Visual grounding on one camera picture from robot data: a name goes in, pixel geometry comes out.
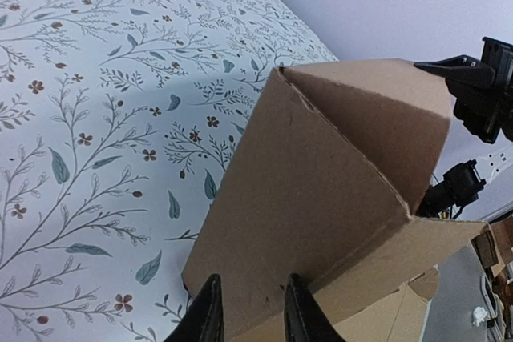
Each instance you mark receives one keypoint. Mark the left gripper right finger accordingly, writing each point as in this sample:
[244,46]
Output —
[304,319]

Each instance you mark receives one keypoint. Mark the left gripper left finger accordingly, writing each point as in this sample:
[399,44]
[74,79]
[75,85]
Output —
[204,320]

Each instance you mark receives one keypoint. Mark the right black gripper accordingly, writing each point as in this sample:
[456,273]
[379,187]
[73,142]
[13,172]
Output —
[482,88]

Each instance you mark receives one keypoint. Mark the brown cardboard box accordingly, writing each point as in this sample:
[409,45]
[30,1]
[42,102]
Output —
[325,182]

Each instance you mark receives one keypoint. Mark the floral patterned table mat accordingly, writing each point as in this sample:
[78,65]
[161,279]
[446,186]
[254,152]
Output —
[119,119]

